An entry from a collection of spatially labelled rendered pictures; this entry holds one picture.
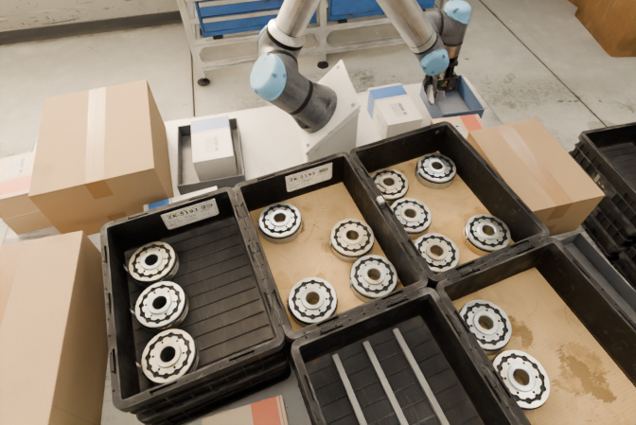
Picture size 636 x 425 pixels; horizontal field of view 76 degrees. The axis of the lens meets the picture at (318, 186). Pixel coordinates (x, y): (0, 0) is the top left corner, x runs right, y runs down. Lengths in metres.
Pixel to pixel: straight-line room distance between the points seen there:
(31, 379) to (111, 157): 0.55
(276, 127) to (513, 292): 0.90
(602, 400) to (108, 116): 1.35
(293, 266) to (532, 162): 0.70
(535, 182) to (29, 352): 1.18
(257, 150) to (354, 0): 1.65
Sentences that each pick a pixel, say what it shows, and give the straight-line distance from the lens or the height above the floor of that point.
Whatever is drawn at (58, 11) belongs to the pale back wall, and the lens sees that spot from 3.82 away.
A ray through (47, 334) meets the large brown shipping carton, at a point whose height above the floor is 0.90.
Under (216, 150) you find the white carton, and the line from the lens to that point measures 1.28.
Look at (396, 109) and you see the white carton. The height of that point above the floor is 0.79.
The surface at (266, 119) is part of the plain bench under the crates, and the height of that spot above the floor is 0.70.
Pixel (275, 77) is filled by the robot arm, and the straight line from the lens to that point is 1.13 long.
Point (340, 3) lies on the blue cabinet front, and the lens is 2.81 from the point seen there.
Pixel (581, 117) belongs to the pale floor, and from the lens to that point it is 2.99.
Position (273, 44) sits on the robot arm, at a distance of 1.23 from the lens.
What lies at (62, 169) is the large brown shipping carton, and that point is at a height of 0.90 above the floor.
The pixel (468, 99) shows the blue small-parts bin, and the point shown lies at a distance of 1.60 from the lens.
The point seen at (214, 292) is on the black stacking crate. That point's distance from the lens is 0.96.
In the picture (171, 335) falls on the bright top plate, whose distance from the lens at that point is 0.92.
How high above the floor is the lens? 1.67
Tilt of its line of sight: 50 degrees down
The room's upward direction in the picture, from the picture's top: 1 degrees counter-clockwise
